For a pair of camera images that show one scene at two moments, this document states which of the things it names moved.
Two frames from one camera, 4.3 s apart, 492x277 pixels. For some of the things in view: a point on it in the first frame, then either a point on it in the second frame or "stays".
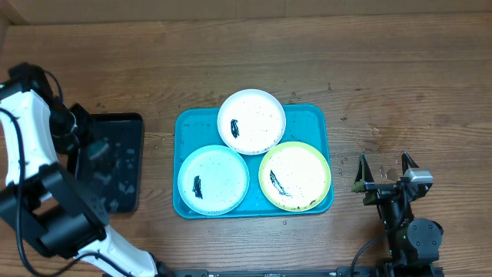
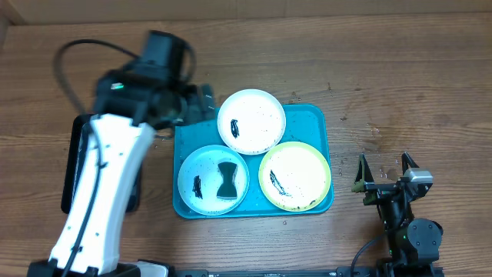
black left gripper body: x=71 y=124 -> x=187 y=108
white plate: x=251 y=121 stays
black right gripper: x=364 y=181 stays
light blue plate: x=213 y=180 stays
